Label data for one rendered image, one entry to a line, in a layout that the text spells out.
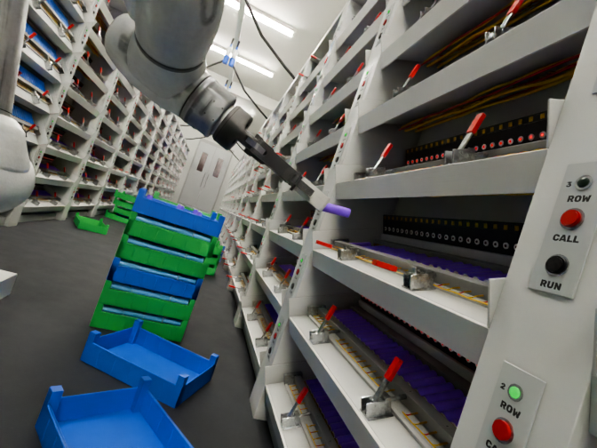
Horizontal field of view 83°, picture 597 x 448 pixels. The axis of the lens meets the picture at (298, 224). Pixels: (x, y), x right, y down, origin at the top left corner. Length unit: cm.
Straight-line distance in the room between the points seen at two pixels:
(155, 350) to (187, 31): 96
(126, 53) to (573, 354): 64
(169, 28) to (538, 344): 52
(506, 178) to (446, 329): 19
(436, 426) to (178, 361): 84
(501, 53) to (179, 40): 44
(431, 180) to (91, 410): 81
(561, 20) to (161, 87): 54
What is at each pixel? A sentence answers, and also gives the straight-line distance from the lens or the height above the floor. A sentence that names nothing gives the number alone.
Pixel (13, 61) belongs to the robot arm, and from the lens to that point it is 95.
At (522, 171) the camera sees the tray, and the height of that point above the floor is 66.
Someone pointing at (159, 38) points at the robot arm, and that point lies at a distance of 52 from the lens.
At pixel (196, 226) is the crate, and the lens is 125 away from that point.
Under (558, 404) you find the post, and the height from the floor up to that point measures 45.
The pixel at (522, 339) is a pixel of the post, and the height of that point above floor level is 49.
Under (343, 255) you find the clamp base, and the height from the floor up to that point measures 50.
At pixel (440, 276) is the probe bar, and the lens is 54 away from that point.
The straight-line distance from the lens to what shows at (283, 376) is 100.
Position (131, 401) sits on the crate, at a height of 2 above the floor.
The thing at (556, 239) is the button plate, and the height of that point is 58.
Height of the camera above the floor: 51
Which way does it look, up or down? 2 degrees up
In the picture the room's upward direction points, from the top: 19 degrees clockwise
